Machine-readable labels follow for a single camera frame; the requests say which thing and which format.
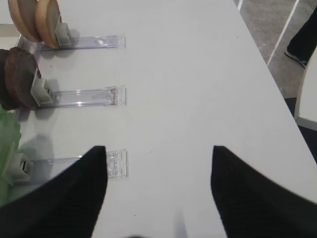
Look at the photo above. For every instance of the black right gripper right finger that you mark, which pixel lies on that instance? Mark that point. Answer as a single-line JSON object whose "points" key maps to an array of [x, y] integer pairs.
{"points": [[251, 205]]}

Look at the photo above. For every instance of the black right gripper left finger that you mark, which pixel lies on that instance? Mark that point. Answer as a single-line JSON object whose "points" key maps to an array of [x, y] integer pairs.
{"points": [[67, 206]]}

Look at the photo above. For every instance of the green lettuce leaf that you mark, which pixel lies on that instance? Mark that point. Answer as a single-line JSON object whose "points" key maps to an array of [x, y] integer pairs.
{"points": [[9, 142]]}

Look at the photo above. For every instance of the grey pusher block lettuce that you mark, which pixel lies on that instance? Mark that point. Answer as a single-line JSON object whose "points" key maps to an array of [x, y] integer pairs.
{"points": [[20, 168]]}

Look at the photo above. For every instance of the brown meat patty front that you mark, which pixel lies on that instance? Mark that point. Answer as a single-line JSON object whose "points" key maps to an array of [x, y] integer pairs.
{"points": [[20, 69]]}

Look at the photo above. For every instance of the grey pusher block bread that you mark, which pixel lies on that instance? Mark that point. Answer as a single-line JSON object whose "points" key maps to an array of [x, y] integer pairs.
{"points": [[63, 34]]}

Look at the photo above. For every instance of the bread slice front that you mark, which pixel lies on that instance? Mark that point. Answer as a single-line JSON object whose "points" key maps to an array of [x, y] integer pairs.
{"points": [[47, 16]]}

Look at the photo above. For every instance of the bread slice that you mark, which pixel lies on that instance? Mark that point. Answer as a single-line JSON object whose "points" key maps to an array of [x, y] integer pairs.
{"points": [[47, 16], [22, 13]]}

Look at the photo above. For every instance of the bread slice rear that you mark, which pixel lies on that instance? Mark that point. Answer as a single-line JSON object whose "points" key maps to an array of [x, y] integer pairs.
{"points": [[22, 13]]}

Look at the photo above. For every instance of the clear acrylic food rack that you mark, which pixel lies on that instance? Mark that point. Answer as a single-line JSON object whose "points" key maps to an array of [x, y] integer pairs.
{"points": [[76, 98]]}

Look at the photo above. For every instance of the grey pusher block patty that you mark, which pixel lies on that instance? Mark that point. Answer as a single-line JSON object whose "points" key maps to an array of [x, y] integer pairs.
{"points": [[42, 92]]}

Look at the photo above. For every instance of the person leg dark trousers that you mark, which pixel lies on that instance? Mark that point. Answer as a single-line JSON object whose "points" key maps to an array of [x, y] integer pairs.
{"points": [[304, 43]]}

